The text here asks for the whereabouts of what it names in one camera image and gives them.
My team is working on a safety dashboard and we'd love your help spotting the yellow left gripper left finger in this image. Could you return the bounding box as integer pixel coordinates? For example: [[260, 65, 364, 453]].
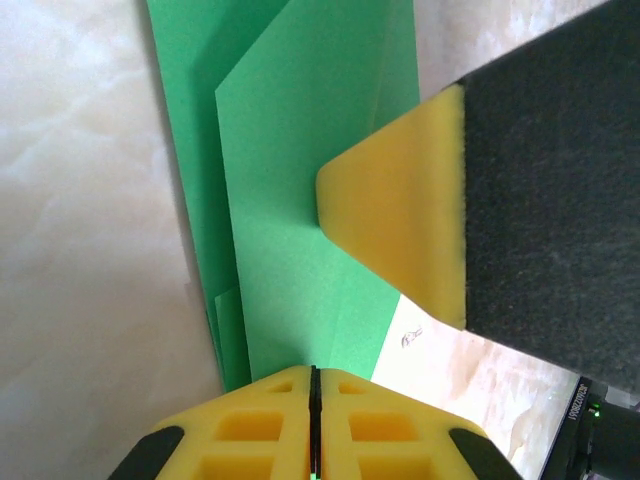
[[107, 364, 316, 480]]

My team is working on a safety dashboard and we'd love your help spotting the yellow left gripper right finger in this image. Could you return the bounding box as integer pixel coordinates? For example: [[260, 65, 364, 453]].
[[319, 368, 524, 480]]

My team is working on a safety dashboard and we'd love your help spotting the green paper sheet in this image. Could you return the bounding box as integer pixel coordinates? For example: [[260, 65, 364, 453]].
[[144, 0, 421, 394]]

